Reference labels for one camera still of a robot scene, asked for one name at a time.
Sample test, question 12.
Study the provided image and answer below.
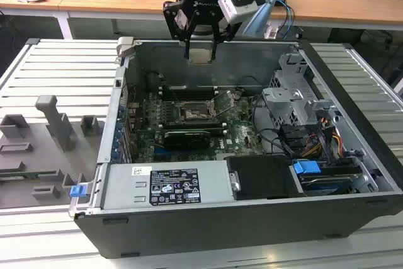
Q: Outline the black RAM slot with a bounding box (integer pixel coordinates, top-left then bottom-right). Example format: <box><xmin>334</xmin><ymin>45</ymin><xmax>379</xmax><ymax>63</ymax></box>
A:
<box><xmin>163</xmin><ymin>125</ymin><xmax>228</xmax><ymax>135</ymax></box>
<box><xmin>162</xmin><ymin>120</ymin><xmax>226</xmax><ymax>129</ymax></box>
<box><xmin>159</xmin><ymin>84</ymin><xmax>219</xmax><ymax>93</ymax></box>
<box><xmin>160</xmin><ymin>91</ymin><xmax>219</xmax><ymax>101</ymax></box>

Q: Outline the black CPU socket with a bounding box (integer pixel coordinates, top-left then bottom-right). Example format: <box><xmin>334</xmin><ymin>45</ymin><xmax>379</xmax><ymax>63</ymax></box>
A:
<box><xmin>178</xmin><ymin>100</ymin><xmax>219</xmax><ymax>124</ymax></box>

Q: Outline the silver square CPU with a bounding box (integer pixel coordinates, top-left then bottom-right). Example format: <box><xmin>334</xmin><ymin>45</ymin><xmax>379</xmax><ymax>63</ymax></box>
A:
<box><xmin>188</xmin><ymin>48</ymin><xmax>213</xmax><ymax>65</ymax></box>

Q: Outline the blue plastic case latch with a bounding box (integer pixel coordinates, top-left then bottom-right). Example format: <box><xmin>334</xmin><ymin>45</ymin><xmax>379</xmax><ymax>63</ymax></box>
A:
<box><xmin>69</xmin><ymin>184</ymin><xmax>88</xmax><ymax>199</ymax></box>

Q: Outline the black wire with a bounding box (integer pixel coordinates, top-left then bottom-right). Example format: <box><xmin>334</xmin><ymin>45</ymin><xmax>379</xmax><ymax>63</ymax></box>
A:
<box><xmin>253</xmin><ymin>94</ymin><xmax>295</xmax><ymax>160</ymax></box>

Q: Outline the green RAM stick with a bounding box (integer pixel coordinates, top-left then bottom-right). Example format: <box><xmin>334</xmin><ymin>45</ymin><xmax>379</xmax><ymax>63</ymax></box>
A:
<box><xmin>0</xmin><ymin>170</ymin><xmax>59</xmax><ymax>178</ymax></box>

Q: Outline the blue cable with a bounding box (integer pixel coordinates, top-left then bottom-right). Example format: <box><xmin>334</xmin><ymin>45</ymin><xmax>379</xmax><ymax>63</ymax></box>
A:
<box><xmin>273</xmin><ymin>0</ymin><xmax>296</xmax><ymax>40</ymax></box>

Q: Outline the green motherboard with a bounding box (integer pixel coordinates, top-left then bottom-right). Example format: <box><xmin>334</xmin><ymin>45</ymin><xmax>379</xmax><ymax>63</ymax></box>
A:
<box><xmin>132</xmin><ymin>88</ymin><xmax>268</xmax><ymax>163</ymax></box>

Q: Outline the black open PC case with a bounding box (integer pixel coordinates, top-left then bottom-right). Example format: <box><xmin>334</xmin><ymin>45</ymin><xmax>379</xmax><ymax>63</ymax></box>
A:
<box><xmin>68</xmin><ymin>36</ymin><xmax>403</xmax><ymax>260</ymax></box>

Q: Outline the yellow orange wire bundle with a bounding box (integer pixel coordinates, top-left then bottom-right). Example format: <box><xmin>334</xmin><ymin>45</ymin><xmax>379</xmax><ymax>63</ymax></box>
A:
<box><xmin>301</xmin><ymin>117</ymin><xmax>343</xmax><ymax>160</ymax></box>

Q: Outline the expansion slot bracket panel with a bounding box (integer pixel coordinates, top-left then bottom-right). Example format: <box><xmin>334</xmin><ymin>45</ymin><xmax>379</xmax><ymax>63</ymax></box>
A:
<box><xmin>108</xmin><ymin>70</ymin><xmax>135</xmax><ymax>165</ymax></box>

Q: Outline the hard disk in blue carrier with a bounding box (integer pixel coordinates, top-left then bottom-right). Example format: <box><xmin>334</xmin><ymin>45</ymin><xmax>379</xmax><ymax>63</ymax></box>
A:
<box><xmin>291</xmin><ymin>160</ymin><xmax>363</xmax><ymax>197</ymax></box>

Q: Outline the grey case release handle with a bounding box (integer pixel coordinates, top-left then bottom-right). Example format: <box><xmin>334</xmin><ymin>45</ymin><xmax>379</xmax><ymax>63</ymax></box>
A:
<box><xmin>115</xmin><ymin>36</ymin><xmax>137</xmax><ymax>59</ymax></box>

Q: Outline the grey parts rack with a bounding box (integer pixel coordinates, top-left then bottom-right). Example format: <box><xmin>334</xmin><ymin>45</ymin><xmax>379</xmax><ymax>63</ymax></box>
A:
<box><xmin>0</xmin><ymin>94</ymin><xmax>106</xmax><ymax>210</ymax></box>

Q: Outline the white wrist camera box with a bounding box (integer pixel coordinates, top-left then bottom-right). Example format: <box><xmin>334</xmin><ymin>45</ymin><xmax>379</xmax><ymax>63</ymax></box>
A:
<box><xmin>218</xmin><ymin>0</ymin><xmax>259</xmax><ymax>26</ymax></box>

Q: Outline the blue expansion slot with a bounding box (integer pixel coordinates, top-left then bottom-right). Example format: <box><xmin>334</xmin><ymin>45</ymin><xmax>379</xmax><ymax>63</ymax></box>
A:
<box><xmin>152</xmin><ymin>142</ymin><xmax>177</xmax><ymax>161</ymax></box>

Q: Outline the grey metal drive cage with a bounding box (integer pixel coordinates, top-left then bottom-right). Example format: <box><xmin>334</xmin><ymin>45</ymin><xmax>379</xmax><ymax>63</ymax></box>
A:
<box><xmin>261</xmin><ymin>53</ymin><xmax>341</xmax><ymax>132</ymax></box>

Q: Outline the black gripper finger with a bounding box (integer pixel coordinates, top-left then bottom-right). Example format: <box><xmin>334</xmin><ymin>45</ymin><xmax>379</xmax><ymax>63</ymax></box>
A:
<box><xmin>210</xmin><ymin>10</ymin><xmax>237</xmax><ymax>62</ymax></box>
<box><xmin>162</xmin><ymin>0</ymin><xmax>201</xmax><ymax>61</ymax></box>

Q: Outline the black graphics card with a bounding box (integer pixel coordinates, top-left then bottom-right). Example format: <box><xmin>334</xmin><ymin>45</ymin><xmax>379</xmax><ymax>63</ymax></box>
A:
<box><xmin>162</xmin><ymin>129</ymin><xmax>212</xmax><ymax>152</ymax></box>

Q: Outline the grey power supply unit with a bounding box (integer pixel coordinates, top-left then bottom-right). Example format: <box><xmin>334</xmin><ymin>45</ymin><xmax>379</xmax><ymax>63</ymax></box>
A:
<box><xmin>100</xmin><ymin>160</ymin><xmax>237</xmax><ymax>210</ymax></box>

